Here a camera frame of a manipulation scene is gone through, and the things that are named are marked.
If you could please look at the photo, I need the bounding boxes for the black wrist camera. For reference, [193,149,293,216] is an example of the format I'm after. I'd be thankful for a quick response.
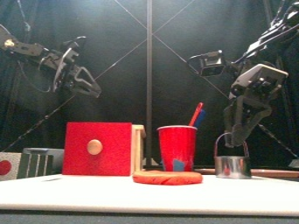
[188,49,229,78]
[62,35,89,56]

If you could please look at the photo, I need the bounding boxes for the red plastic cup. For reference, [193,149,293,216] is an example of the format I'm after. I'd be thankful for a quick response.
[157,125,200,172]

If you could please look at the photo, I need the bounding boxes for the red stick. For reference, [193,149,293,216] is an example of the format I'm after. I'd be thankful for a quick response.
[189,101,205,128]

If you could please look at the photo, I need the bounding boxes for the small metal bucket with handle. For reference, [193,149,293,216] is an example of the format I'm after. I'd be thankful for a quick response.
[213,132,253,179]

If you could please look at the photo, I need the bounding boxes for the light wooden drawer cabinet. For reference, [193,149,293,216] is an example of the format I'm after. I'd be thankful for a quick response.
[131,123,147,173]

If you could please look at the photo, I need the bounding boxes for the vertical metal frame pole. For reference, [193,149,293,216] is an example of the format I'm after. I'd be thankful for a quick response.
[145,0,155,168]

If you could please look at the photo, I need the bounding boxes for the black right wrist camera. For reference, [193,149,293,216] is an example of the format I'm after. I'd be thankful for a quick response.
[188,49,229,78]

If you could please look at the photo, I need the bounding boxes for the blue stick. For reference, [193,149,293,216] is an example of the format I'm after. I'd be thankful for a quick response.
[193,108,208,129]

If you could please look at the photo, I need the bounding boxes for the white block with red dot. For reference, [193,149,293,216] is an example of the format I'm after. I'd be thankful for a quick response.
[0,151,25,182]

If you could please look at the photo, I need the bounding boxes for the dark green slatted block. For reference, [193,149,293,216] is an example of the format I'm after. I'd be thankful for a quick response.
[17,152,55,179]

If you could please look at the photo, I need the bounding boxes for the red drawer with wooden knob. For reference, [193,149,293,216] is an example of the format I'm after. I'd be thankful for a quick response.
[61,122,135,177]

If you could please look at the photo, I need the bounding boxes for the orange-red flat cloth pad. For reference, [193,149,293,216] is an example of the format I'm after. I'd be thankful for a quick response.
[133,170,205,186]

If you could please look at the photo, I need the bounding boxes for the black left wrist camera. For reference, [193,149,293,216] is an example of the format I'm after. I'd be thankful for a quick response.
[62,35,89,56]

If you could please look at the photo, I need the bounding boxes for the grey cable loop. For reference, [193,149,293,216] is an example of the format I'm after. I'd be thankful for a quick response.
[51,47,74,94]

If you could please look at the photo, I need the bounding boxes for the grey box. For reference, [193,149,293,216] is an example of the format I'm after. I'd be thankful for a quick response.
[23,147,66,173]

